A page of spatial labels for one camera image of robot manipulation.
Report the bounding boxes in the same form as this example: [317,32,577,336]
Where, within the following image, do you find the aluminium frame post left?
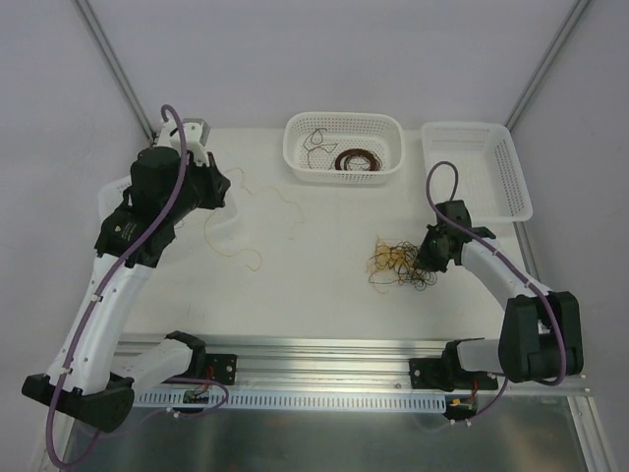
[71,0,156,143]

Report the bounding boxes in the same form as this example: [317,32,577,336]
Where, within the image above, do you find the aluminium frame post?
[504,0,595,132]
[71,0,156,143]

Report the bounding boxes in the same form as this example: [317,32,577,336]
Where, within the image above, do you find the aluminium mounting rail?
[117,336,586,394]

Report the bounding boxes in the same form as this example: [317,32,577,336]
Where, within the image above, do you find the aluminium frame post right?
[504,0,595,132]

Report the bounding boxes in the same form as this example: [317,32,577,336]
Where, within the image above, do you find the white perforated basket left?
[97,176,241,232]

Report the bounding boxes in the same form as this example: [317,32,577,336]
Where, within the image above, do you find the yellow and black cables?
[366,235,438,295]

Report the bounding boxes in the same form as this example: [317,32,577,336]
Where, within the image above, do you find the dark brown thin cable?
[302,127,339,171]

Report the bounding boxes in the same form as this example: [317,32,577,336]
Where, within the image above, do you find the white perforated basket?
[282,111,406,185]
[97,176,241,232]
[421,121,533,224]

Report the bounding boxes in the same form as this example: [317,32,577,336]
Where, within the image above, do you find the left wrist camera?
[155,118,210,167]

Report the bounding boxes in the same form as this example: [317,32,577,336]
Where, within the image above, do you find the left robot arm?
[22,147,230,433]

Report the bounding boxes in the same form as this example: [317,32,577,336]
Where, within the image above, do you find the brown coiled cable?
[334,149,383,173]

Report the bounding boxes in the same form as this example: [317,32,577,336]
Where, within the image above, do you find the yellow thin cable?
[203,166,302,272]

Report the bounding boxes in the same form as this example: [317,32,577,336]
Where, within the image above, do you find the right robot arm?
[414,200,584,388]

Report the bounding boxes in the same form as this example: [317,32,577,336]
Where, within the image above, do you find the white slotted cable duct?
[134,387,446,414]

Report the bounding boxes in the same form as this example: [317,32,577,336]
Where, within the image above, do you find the white perforated basket middle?
[282,111,406,185]

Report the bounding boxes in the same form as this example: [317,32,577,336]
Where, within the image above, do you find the white perforated basket right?
[421,121,533,224]

